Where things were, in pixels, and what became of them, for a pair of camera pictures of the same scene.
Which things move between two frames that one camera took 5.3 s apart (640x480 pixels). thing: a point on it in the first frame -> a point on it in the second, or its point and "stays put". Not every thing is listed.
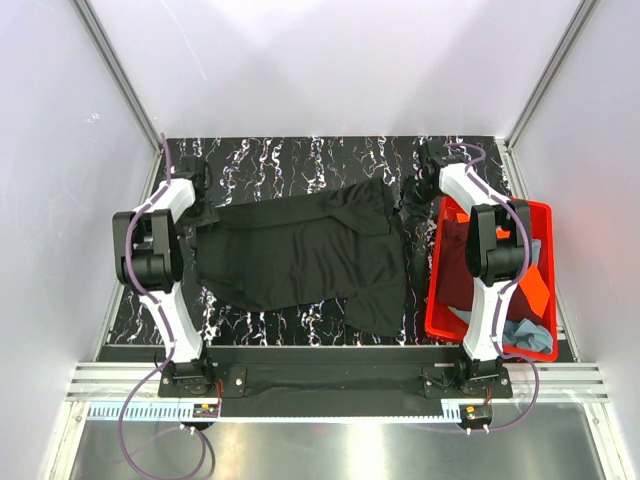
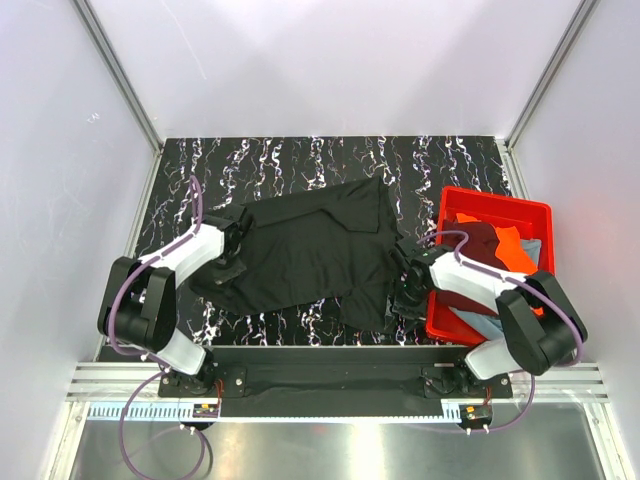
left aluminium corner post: [120, 73] stays put
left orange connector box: [205, 411] stays put
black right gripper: [409, 203] -> [395, 304]
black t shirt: [343, 247] stays put
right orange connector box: [476, 414] stays put
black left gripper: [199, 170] -> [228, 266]
